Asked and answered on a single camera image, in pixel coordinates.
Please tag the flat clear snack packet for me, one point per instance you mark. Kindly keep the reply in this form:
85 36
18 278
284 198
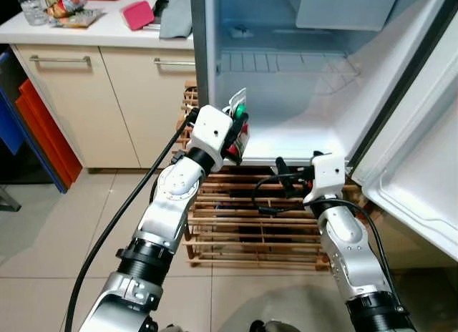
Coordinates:
82 18

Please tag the clear plastic water bottle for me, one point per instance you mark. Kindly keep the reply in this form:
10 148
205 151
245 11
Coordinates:
32 6

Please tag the clear packet with red print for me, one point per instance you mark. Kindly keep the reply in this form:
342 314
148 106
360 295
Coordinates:
236 99

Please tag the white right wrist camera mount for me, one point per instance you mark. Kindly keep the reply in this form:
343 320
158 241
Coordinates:
329 171

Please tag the blue board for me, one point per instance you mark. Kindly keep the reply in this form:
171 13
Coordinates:
11 132

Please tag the fridge thermostat knob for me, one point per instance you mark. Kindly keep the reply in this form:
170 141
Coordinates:
241 31

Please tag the grey cloth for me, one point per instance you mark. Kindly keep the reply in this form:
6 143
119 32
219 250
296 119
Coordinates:
175 21

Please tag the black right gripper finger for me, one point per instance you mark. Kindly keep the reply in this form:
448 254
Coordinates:
281 171

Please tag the small grey fridge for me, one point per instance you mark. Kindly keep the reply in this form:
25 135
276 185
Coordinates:
300 96

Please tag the white freezer compartment flap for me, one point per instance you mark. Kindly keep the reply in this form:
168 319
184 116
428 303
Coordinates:
347 8

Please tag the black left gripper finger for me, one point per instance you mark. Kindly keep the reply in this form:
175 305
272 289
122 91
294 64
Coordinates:
242 121

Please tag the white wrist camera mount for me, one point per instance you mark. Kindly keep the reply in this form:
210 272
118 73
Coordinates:
329 171
209 128

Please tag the orange board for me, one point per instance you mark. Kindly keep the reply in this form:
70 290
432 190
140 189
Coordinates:
50 132

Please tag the clear fridge shelf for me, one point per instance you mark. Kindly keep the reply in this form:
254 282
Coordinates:
286 62

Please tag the cream kitchen cabinet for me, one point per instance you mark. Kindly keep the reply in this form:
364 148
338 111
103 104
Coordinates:
93 110

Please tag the wooden slatted rack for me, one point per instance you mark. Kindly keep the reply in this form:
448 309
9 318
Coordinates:
236 225

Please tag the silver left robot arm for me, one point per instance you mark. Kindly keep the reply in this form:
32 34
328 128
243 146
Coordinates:
168 210

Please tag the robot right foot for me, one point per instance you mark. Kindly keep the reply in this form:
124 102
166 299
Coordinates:
266 326

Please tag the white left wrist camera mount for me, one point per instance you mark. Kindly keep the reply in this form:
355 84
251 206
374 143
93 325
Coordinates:
209 128

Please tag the clear bag of brown snacks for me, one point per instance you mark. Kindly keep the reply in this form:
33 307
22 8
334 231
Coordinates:
64 3

